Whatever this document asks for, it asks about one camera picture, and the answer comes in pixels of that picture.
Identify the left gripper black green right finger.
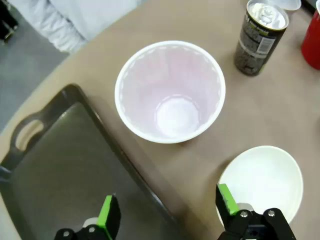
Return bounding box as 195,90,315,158
216,183,297,240

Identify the left gripper black green left finger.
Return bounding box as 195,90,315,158
54,192,122,240

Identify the white bowl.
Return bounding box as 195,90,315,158
273,0,302,11
216,145,304,227

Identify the red plastic cup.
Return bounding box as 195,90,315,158
300,4,320,71
114,41,227,145

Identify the black can with green print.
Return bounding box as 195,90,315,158
234,0,290,76

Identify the person's right forearm white sleeve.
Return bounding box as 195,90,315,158
41,0,88,53

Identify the brown serving tray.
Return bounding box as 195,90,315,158
0,83,181,240

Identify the person in white hoodie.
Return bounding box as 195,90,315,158
59,0,151,42

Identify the black stand base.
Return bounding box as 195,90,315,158
0,0,20,44

